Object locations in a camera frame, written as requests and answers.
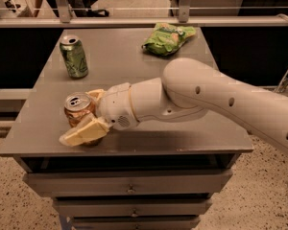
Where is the grey drawer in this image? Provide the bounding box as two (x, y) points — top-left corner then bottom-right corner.
(23, 169), (232, 197)
(72, 217), (200, 230)
(54, 198), (212, 218)

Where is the metal railing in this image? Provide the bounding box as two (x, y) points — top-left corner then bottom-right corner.
(0, 0), (288, 28)

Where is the top grey drawer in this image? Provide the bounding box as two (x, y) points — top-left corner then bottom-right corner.
(23, 169), (232, 197)

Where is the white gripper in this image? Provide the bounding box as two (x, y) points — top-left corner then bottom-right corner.
(59, 82), (138, 147)

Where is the green rice chip bag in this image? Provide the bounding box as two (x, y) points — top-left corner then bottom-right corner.
(142, 22), (196, 57)

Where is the bottom grey drawer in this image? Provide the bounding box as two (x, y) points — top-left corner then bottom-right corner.
(72, 217), (200, 230)

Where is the green soda can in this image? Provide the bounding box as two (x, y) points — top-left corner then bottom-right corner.
(60, 34), (88, 79)

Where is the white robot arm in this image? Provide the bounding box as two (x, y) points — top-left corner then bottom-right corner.
(60, 58), (288, 155)

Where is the orange soda can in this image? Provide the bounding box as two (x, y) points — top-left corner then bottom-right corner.
(64, 92), (101, 146)

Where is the middle grey drawer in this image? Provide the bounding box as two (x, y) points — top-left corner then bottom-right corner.
(54, 198), (212, 218)

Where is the grey drawer cabinet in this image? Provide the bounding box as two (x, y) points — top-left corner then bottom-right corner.
(0, 29), (252, 230)

